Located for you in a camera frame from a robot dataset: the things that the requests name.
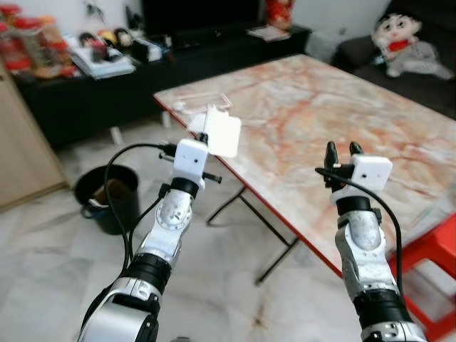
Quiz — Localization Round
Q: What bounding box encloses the marble top folding table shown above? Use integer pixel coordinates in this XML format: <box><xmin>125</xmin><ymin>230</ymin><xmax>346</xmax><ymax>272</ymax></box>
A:
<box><xmin>152</xmin><ymin>53</ymin><xmax>456</xmax><ymax>286</ymax></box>

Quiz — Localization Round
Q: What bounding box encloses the black TV cabinet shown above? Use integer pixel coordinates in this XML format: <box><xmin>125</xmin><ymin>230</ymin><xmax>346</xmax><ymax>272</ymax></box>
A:
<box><xmin>14</xmin><ymin>25</ymin><xmax>313</xmax><ymax>150</ymax></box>

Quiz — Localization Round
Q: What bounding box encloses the clear plastic wrapper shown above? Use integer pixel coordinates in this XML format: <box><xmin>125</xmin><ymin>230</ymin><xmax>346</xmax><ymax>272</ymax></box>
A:
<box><xmin>172</xmin><ymin>90</ymin><xmax>233</xmax><ymax>116</ymax></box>

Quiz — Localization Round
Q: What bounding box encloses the white paper trash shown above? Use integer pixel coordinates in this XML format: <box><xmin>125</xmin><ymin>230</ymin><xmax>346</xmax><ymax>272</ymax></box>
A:
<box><xmin>188</xmin><ymin>105</ymin><xmax>242</xmax><ymax>159</ymax></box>

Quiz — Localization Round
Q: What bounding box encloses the black rubbish bucket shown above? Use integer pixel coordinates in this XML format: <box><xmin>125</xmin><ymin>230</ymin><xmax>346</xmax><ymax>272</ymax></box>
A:
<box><xmin>73</xmin><ymin>165</ymin><xmax>142</xmax><ymax>236</ymax></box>

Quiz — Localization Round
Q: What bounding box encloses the red lidded snack jar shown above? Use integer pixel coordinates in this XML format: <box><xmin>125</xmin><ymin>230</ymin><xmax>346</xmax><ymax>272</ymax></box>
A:
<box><xmin>0</xmin><ymin>4</ymin><xmax>33</xmax><ymax>73</ymax></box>
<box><xmin>16</xmin><ymin>16</ymin><xmax>76</xmax><ymax>80</ymax></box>

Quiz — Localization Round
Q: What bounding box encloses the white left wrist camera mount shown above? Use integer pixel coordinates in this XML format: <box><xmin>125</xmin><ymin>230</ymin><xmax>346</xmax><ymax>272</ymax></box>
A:
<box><xmin>173</xmin><ymin>139</ymin><xmax>209</xmax><ymax>190</ymax></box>

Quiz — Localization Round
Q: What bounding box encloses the flat printed booklet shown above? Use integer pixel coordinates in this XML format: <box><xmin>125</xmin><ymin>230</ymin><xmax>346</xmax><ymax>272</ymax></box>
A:
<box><xmin>247</xmin><ymin>25</ymin><xmax>291</xmax><ymax>43</ymax></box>

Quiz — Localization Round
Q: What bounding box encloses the stack of white books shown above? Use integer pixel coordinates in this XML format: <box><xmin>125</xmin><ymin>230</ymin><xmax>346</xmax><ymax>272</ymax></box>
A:
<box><xmin>68</xmin><ymin>46</ymin><xmax>137</xmax><ymax>80</ymax></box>

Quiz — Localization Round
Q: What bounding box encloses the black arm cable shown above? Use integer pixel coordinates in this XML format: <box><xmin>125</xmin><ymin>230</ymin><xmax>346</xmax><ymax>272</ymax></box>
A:
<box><xmin>315</xmin><ymin>167</ymin><xmax>405</xmax><ymax>296</ymax></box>
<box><xmin>103</xmin><ymin>142</ymin><xmax>179</xmax><ymax>277</ymax></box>

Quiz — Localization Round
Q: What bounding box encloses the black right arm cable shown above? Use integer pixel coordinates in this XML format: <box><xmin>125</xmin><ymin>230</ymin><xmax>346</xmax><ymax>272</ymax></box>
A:
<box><xmin>315</xmin><ymin>167</ymin><xmax>405</xmax><ymax>296</ymax></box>

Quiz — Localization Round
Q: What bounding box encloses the red ornament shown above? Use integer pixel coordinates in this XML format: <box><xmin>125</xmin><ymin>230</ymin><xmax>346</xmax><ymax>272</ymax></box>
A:
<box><xmin>264</xmin><ymin>0</ymin><xmax>295</xmax><ymax>31</ymax></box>

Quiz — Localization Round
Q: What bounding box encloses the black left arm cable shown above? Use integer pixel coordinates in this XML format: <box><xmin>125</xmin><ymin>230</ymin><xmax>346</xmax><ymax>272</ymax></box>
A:
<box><xmin>103</xmin><ymin>142</ymin><xmax>179</xmax><ymax>277</ymax></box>

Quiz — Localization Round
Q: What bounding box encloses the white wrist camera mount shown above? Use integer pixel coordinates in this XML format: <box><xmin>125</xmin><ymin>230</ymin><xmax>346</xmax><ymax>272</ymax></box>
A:
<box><xmin>173</xmin><ymin>139</ymin><xmax>209</xmax><ymax>190</ymax></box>
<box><xmin>348</xmin><ymin>155</ymin><xmax>394</xmax><ymax>195</ymax></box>

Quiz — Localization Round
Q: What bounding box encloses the beige wooden cabinet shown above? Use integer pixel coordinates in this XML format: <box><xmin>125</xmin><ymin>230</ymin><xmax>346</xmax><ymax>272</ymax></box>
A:
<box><xmin>0</xmin><ymin>68</ymin><xmax>69</xmax><ymax>212</ymax></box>

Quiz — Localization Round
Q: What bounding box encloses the black and white box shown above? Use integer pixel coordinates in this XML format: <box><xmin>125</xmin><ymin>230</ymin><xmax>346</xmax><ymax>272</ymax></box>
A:
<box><xmin>132</xmin><ymin>36</ymin><xmax>165</xmax><ymax>63</ymax></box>

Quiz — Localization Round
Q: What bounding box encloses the dark sofa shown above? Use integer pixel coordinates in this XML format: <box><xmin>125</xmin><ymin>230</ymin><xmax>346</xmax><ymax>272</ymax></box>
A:
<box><xmin>333</xmin><ymin>0</ymin><xmax>456</xmax><ymax>120</ymax></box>

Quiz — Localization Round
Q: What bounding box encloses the yellow figurine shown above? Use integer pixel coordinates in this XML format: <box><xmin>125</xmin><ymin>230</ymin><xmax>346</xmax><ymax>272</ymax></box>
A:
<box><xmin>100</xmin><ymin>28</ymin><xmax>119</xmax><ymax>48</ymax></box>

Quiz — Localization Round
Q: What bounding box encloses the black television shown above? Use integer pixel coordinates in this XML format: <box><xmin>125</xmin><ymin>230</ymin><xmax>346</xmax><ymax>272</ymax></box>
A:
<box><xmin>140</xmin><ymin>0</ymin><xmax>261</xmax><ymax>38</ymax></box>

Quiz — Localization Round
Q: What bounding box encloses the red plastic stool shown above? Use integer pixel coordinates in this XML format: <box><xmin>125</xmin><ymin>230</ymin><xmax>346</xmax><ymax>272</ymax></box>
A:
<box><xmin>388</xmin><ymin>212</ymin><xmax>456</xmax><ymax>341</ymax></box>

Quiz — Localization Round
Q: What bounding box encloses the cartoon boy plush doll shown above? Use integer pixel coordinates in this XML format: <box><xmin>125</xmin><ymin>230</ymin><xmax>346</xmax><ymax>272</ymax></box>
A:
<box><xmin>371</xmin><ymin>12</ymin><xmax>455</xmax><ymax>80</ymax></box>

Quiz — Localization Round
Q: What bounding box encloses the dark haired red figurine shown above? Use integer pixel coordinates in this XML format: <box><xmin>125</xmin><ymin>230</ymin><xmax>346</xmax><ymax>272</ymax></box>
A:
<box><xmin>78</xmin><ymin>31</ymin><xmax>107</xmax><ymax>62</ymax></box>

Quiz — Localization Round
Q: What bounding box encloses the brown cardboard trash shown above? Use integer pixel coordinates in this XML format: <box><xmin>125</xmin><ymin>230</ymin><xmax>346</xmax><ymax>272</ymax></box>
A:
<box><xmin>90</xmin><ymin>177</ymin><xmax>133</xmax><ymax>209</ymax></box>

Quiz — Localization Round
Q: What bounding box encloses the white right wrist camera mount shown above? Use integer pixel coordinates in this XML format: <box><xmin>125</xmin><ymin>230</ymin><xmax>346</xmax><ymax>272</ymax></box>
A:
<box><xmin>348</xmin><ymin>155</ymin><xmax>394</xmax><ymax>195</ymax></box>

